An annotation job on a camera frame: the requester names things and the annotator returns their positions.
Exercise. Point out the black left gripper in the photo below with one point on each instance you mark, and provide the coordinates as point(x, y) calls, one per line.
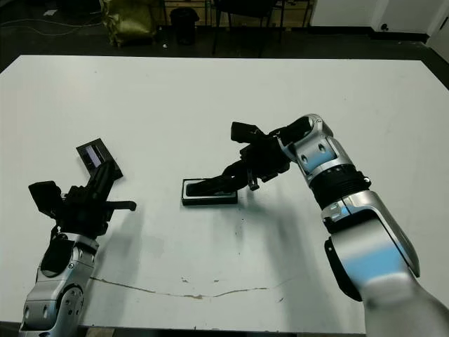
point(84, 216)

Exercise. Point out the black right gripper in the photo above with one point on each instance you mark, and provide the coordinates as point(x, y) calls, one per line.
point(266, 158)

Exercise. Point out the black printed box lid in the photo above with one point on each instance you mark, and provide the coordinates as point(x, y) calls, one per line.
point(89, 151)

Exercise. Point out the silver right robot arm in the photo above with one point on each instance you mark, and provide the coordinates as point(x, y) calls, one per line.
point(350, 210)

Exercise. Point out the black box white insert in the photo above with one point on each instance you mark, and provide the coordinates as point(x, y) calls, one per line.
point(210, 203)

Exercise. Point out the black trash bin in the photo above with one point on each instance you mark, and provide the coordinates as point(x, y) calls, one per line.
point(184, 26)

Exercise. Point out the yellow green plastic bag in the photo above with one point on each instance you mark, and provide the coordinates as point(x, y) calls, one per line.
point(126, 21)

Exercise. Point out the white paper sheet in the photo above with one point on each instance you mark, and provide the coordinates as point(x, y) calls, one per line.
point(50, 13)

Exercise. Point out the black chair caster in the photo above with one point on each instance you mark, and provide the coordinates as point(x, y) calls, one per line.
point(384, 26)

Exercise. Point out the white door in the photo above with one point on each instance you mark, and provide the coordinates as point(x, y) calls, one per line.
point(440, 38)

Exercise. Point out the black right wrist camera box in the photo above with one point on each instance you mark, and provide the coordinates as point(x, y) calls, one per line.
point(245, 131)

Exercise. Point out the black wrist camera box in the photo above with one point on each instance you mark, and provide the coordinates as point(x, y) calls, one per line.
point(245, 131)
point(43, 196)

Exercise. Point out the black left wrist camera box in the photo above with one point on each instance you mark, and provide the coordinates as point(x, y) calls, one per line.
point(43, 196)

